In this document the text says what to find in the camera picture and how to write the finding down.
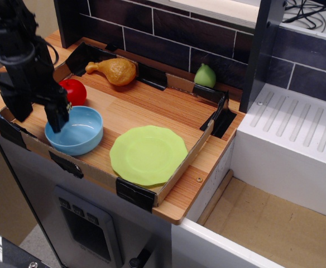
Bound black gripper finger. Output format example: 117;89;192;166
45;102;70;133
4;97;33;122

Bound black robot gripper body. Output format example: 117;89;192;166
0;35;73;111

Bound light blue plastic bowl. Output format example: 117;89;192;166
45;106;103;156

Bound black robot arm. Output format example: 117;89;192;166
0;1;71;133

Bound green plastic plate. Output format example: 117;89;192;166
109;126;188;188

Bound red toy apple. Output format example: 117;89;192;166
59;79;87;106

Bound toy chicken drumstick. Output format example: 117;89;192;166
85;58;136;86

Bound cardboard tray with black tape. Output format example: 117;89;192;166
0;38;245;224

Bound toy oven door panel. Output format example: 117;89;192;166
54;186;123;267

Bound green toy pear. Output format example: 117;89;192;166
194;63;216;88

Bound white toy sink unit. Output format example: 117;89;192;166
172;85;326;267

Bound dark grey left post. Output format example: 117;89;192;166
54;0;89;48

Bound dark grey vertical post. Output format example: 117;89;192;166
239;0;286;113

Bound black cables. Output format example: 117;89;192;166
282;0;326;31

